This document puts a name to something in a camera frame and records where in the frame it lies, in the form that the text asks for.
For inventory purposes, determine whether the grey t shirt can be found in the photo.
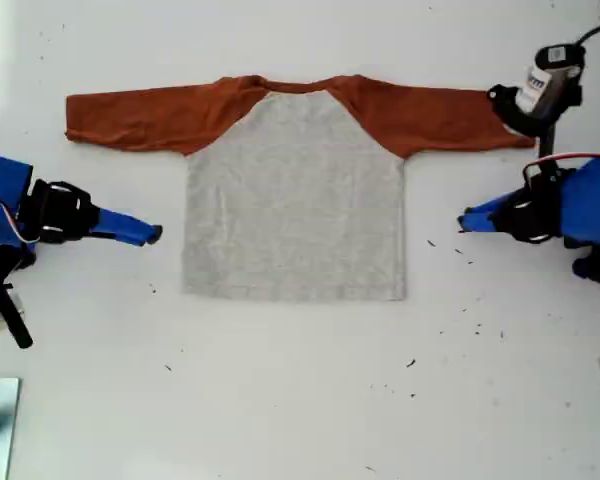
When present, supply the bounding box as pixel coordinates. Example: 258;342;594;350
63;73;538;303

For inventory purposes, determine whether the red white arm wire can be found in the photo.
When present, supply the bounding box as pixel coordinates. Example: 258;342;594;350
522;148;600;182
0;192;37;247

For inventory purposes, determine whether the black camera stalk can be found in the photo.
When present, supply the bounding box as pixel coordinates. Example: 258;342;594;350
0;281;35;350
538;119;562;175

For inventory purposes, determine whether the black camera cable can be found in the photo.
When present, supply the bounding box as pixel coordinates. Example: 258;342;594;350
576;22;600;50

